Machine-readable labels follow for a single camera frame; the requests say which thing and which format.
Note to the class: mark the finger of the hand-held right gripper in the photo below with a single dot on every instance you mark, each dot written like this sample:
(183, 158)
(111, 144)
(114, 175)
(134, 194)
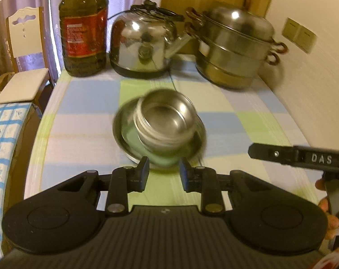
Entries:
(270, 153)

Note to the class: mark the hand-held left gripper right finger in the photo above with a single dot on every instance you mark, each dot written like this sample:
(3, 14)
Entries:
(184, 175)

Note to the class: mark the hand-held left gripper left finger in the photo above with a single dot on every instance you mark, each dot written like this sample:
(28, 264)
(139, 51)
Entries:
(144, 172)

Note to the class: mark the green square plate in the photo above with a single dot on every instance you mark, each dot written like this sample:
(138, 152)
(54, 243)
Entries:
(130, 138)

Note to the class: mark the wide stainless steel basin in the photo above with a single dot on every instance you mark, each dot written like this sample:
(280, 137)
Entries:
(123, 126)

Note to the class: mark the small stainless steel pot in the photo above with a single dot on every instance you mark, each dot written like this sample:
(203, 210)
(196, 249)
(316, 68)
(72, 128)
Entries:
(165, 117)

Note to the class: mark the person's right hand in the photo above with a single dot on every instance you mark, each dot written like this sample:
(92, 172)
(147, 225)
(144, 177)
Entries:
(330, 221)

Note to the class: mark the checked tablecloth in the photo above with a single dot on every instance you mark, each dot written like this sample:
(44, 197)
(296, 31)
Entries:
(82, 134)

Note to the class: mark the stainless steel steamer pot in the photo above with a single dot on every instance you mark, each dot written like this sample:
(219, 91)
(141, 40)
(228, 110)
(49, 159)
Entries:
(233, 50)

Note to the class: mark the stainless steel kettle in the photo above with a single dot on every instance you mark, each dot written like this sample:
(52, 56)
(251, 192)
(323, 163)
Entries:
(141, 42)

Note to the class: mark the blue printed cloth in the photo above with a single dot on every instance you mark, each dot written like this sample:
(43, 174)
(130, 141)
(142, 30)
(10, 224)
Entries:
(4, 151)

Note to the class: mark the cooking oil bottle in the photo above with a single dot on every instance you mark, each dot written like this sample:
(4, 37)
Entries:
(84, 30)

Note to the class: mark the brown woven basket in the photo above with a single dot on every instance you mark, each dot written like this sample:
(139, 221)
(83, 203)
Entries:
(0, 82)

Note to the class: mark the white wooden chair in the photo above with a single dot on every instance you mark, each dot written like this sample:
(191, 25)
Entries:
(23, 36)

